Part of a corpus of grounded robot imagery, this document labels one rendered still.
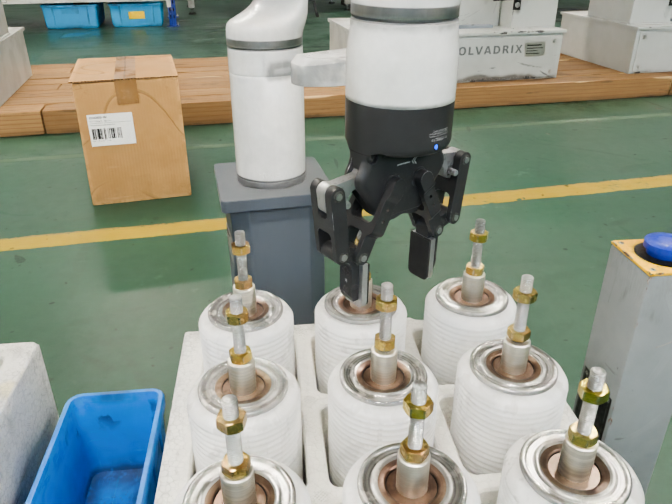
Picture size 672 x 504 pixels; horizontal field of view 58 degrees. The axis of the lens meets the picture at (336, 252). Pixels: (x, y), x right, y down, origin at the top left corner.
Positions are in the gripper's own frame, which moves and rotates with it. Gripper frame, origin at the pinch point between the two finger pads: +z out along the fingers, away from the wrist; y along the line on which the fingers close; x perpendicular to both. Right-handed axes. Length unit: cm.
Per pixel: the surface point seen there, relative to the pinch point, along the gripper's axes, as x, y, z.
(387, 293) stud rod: -0.5, -0.6, 1.3
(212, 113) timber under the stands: 162, 66, 33
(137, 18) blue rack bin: 426, 143, 34
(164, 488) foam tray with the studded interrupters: 6.3, -18.4, 17.2
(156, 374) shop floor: 43, -6, 36
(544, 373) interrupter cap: -8.7, 10.7, 9.6
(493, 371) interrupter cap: -5.8, 7.6, 9.7
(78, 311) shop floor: 68, -10, 36
